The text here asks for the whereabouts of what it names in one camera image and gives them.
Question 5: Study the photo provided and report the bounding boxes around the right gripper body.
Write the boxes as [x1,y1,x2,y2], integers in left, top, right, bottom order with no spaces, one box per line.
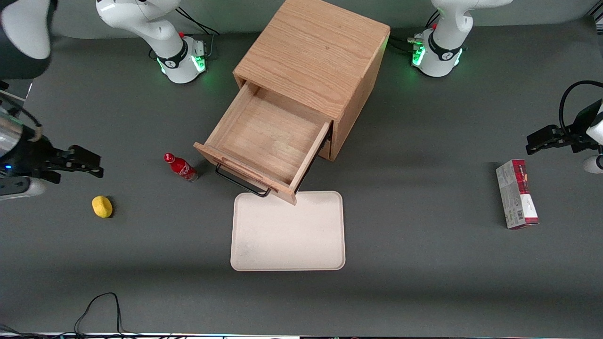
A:
[0,134,62,183]

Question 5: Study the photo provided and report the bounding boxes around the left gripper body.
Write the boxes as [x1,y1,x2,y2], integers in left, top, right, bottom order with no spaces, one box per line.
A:
[568,100,603,155]

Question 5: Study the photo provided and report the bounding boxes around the short black drawer handle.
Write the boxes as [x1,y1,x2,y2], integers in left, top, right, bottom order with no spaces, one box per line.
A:
[215,162,273,198]

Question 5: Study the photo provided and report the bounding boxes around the wooden drawer with short handle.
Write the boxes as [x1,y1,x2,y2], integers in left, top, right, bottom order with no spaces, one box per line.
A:
[193,80,333,206]

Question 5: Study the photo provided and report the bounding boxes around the wooden drawer cabinet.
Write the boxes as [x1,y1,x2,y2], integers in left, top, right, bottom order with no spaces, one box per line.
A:
[233,0,391,162]

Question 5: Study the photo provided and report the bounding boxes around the yellow lemon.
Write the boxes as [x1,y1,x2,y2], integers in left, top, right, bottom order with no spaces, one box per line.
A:
[92,195,114,218]

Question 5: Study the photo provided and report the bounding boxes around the grey and red carton box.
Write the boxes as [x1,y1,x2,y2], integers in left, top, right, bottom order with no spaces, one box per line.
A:
[496,159,540,230]

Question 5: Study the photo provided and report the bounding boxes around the red cola bottle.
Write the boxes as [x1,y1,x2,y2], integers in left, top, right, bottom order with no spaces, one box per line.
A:
[163,153,199,182]

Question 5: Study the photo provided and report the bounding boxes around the beige rectangular tray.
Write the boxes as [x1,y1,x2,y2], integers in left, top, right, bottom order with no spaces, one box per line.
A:
[230,191,346,272]

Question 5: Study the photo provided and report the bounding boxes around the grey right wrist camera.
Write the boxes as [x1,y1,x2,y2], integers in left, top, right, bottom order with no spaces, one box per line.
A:
[0,178,47,202]

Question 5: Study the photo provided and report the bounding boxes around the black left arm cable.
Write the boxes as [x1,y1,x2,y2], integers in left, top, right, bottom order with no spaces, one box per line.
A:
[559,81,603,131]

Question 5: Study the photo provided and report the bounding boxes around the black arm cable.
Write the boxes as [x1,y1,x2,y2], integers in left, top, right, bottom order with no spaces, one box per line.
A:
[0,91,44,142]
[559,81,603,131]

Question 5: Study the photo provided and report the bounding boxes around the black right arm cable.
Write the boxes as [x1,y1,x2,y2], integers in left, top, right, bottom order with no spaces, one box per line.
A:
[0,91,44,142]

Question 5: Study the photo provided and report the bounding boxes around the black looped table cable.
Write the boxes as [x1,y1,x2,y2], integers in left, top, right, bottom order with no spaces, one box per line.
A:
[0,292,142,338]

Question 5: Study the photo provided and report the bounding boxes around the black left arm base cables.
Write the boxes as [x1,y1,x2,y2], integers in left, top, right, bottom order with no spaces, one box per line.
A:
[389,35,424,53]

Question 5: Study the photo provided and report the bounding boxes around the black arm base cables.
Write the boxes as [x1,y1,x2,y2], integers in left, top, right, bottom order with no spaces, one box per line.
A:
[389,35,424,53]
[175,7,220,36]

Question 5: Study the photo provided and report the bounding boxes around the black right arm base cables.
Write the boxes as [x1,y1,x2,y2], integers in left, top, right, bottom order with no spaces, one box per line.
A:
[175,7,220,36]

